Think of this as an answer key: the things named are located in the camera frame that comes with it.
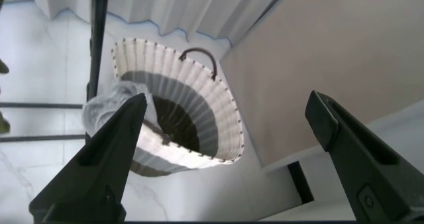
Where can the pale grey shorts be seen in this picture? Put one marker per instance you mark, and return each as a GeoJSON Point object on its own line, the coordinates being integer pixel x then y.
{"type": "Point", "coordinates": [106, 103]}

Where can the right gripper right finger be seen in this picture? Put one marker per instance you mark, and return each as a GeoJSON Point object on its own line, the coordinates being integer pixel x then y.
{"type": "Point", "coordinates": [381, 184]}

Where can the white laundry basket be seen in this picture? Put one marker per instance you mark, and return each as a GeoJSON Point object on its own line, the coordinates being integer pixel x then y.
{"type": "Point", "coordinates": [205, 98]}

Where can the white curtain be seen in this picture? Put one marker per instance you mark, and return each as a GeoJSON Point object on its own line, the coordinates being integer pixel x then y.
{"type": "Point", "coordinates": [185, 5]}

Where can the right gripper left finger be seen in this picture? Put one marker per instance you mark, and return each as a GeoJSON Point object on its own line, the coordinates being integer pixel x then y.
{"type": "Point", "coordinates": [96, 177]}

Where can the black clothes rack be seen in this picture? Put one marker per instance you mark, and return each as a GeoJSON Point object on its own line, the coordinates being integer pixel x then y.
{"type": "Point", "coordinates": [97, 35]}

